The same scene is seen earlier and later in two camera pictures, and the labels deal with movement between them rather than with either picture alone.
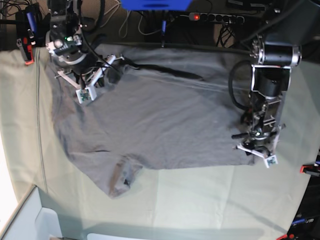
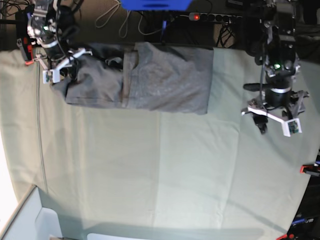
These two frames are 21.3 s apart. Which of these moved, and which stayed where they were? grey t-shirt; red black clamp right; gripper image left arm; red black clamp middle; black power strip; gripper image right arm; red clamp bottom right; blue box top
Moved: gripper image right arm; grey t-shirt; gripper image left arm
Stayed: blue box top; red clamp bottom right; red black clamp middle; red black clamp right; black power strip
